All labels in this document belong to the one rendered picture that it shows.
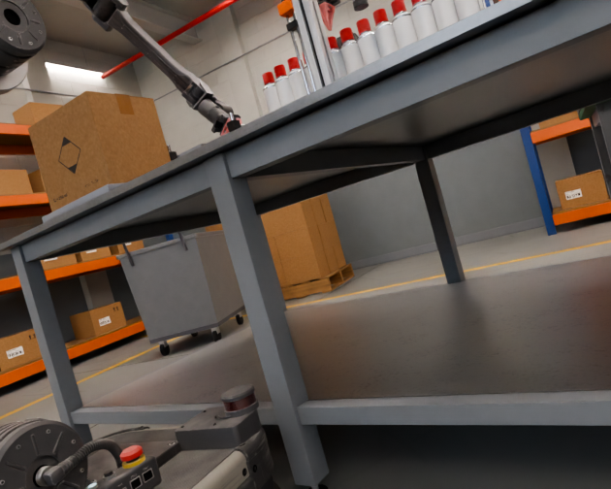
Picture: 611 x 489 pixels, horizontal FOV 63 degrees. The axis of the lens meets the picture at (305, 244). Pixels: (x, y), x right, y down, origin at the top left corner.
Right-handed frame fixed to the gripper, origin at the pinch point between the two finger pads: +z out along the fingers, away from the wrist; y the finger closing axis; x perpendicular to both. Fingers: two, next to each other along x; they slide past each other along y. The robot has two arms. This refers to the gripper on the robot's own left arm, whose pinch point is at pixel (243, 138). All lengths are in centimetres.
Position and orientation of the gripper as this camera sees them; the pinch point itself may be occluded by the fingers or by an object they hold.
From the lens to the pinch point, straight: 167.0
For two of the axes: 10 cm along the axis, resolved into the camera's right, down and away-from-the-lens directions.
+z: 7.1, 6.1, -3.4
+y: 5.4, -1.8, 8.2
